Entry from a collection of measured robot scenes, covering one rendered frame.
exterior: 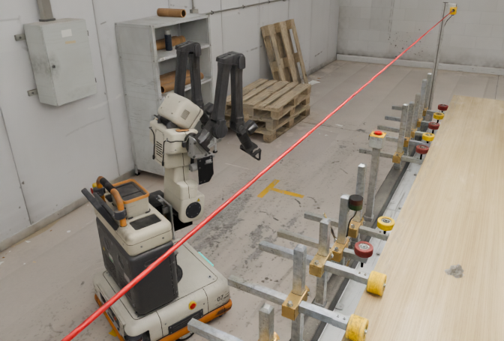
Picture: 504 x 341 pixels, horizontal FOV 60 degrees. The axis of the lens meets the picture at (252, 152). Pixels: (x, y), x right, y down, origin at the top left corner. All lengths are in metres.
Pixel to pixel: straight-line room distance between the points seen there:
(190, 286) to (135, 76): 2.22
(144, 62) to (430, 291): 3.13
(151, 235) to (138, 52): 2.23
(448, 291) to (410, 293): 0.15
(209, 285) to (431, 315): 1.40
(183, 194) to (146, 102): 1.90
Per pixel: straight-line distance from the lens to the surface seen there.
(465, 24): 9.41
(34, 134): 3.87
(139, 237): 2.29
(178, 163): 2.44
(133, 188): 2.51
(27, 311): 3.32
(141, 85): 4.24
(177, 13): 4.46
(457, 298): 1.86
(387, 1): 9.59
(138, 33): 4.12
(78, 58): 3.74
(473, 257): 2.10
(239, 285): 1.69
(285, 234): 2.11
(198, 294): 2.69
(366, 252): 1.97
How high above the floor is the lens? 2.06
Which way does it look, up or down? 24 degrees down
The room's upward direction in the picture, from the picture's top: 1 degrees counter-clockwise
